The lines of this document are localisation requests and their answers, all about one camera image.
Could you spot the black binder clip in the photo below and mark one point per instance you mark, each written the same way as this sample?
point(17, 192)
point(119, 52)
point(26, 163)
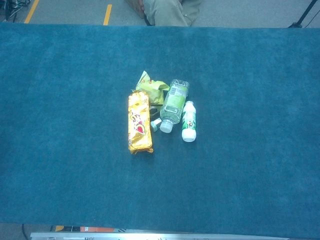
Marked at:
point(155, 108)

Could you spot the gold foil biscuit package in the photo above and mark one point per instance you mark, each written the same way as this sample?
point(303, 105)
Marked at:
point(140, 125)

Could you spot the clear green-label water bottle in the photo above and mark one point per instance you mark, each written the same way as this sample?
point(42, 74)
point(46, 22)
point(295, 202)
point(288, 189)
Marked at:
point(175, 100)

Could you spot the small white milk bottle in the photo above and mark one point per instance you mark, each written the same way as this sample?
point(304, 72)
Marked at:
point(189, 122)

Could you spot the yellow-green snack bag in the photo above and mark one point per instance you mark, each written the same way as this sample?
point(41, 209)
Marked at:
point(150, 90)

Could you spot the blue carpet table cloth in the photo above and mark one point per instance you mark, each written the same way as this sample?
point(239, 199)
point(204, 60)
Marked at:
point(75, 100)

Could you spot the person in khaki trousers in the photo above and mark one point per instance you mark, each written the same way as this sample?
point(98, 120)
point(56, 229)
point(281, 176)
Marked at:
point(170, 12)

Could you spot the orange label strip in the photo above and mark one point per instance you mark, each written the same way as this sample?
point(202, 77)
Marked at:
point(97, 229)

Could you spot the black tripod stand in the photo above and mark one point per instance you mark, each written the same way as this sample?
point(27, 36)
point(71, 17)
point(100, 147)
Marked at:
point(305, 12)

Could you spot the aluminium frame rail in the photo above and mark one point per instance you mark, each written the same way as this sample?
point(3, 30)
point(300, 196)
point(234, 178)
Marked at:
point(150, 236)

